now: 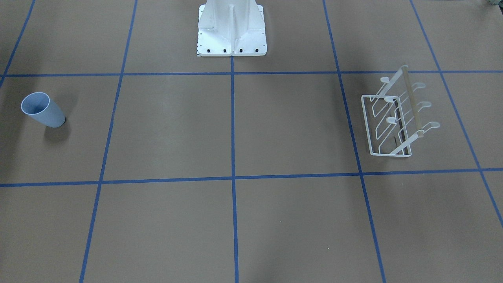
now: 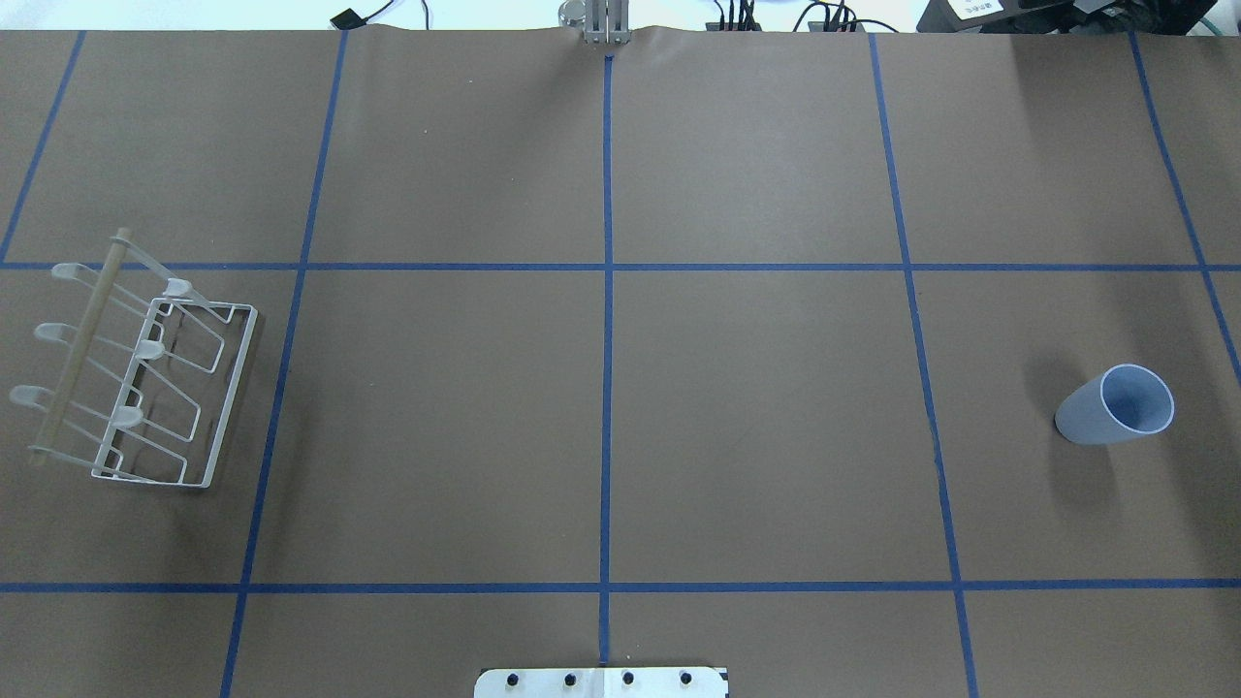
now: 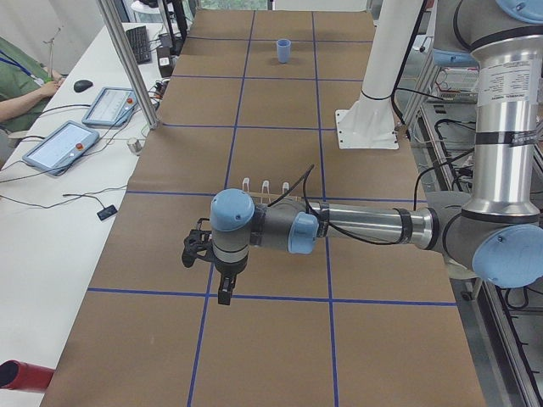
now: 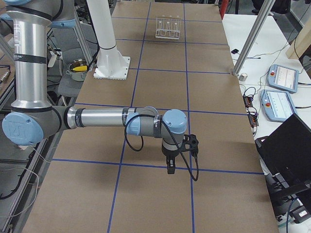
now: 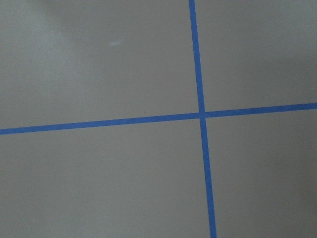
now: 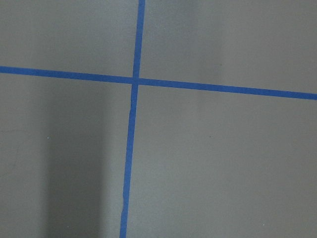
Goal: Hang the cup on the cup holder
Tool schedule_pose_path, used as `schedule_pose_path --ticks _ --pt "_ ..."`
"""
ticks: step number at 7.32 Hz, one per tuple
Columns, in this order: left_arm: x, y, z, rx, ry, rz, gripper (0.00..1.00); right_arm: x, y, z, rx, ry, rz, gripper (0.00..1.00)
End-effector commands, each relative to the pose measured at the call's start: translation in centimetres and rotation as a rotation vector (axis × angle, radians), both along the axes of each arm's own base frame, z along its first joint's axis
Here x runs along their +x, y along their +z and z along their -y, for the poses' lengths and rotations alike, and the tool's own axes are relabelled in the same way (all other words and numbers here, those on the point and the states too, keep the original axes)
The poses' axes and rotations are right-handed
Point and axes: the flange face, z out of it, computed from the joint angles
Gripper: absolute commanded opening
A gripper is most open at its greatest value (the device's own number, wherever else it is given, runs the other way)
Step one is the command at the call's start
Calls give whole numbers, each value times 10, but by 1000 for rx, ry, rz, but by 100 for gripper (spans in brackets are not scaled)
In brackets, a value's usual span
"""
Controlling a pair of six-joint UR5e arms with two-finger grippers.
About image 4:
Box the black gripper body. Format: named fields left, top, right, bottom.
left=161, top=145, right=179, bottom=160

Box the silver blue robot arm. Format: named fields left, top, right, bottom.
left=2, top=0, right=187, bottom=174

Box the orange black circuit board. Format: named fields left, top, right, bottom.
left=243, top=95, right=253, bottom=108

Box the small silver cylinder weight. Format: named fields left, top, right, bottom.
left=239, top=73, right=248, bottom=82

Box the black laptop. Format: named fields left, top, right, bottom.
left=255, top=114, right=311, bottom=185

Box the near teach pendant tablet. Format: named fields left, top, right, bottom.
left=260, top=89, right=297, bottom=122

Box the teach pendant tablet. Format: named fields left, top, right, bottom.
left=267, top=64, right=299, bottom=93
left=260, top=89, right=297, bottom=122

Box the small black puck device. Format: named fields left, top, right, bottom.
left=231, top=49, right=239, bottom=54

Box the steel pot with corn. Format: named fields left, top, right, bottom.
left=66, top=59, right=88, bottom=82

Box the far teach pendant tablet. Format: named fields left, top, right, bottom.
left=267, top=64, right=299, bottom=93

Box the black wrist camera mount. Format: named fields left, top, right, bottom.
left=180, top=134, right=199, bottom=154

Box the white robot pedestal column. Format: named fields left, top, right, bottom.
left=87, top=0, right=131, bottom=80

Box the white wire cup holder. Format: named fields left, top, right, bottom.
left=155, top=15, right=181, bottom=40

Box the aluminium frame post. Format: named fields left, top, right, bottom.
left=232, top=0, right=275, bottom=76

